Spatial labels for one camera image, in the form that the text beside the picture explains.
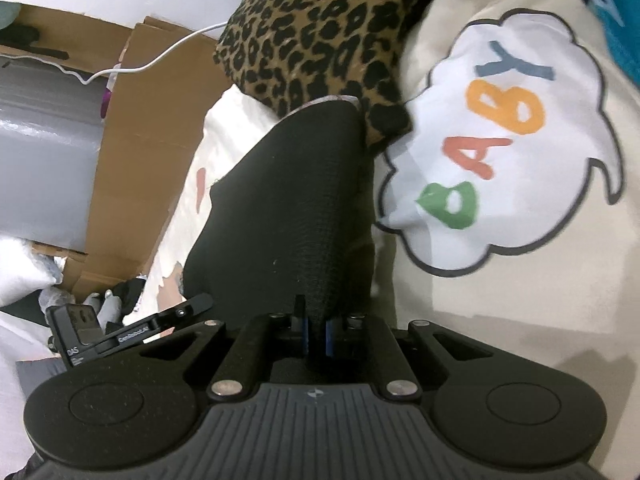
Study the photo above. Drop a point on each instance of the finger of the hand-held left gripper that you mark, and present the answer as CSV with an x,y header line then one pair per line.
x,y
160,324

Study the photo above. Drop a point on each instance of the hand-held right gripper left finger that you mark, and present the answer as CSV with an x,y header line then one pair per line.
x,y
300,335

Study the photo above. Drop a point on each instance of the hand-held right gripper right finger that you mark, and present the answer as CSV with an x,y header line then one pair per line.
x,y
332,337

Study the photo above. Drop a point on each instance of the black shorts bear-print trim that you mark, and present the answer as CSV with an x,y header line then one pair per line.
x,y
285,210

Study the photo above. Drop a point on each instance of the black garment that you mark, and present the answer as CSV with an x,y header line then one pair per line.
x,y
130,295

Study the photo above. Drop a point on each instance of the clear plastic bag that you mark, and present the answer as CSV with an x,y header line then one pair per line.
x,y
60,295

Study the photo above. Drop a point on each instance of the white pillow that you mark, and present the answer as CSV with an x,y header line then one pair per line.
x,y
25,270

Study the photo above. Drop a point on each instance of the cardboard sheet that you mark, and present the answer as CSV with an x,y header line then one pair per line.
x,y
135,160

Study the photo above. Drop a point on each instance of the cream printed bed sheet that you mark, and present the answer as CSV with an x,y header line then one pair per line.
x,y
500,285

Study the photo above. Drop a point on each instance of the grey cabinet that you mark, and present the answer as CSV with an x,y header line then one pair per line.
x,y
45,160

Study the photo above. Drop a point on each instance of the brown panel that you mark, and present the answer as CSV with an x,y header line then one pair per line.
x,y
75,35

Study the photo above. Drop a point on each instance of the leopard print garment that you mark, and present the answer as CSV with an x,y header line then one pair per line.
x,y
320,35

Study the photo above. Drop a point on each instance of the teal patterned blanket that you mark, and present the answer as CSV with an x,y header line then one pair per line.
x,y
620,35

